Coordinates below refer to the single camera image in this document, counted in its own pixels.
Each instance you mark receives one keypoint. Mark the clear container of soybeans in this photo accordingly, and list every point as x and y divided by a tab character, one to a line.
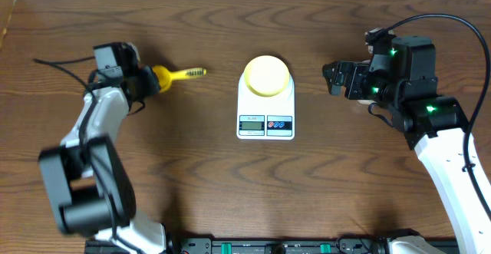
365	102

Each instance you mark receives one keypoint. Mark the white digital kitchen scale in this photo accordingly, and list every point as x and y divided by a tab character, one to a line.
265	118

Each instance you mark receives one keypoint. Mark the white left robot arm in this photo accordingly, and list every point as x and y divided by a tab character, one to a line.
88	188

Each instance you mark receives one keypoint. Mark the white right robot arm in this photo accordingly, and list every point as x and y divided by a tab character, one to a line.
401	77

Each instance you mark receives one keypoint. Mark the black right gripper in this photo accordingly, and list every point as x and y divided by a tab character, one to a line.
357	71

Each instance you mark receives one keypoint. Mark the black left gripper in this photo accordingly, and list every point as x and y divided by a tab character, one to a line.
149	89

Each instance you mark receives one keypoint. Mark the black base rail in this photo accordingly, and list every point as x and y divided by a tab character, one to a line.
346	244

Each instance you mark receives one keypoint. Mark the yellow plastic scoop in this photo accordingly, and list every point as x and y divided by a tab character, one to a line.
166	77

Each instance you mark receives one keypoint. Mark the yellow bowl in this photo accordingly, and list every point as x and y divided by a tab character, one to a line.
266	76

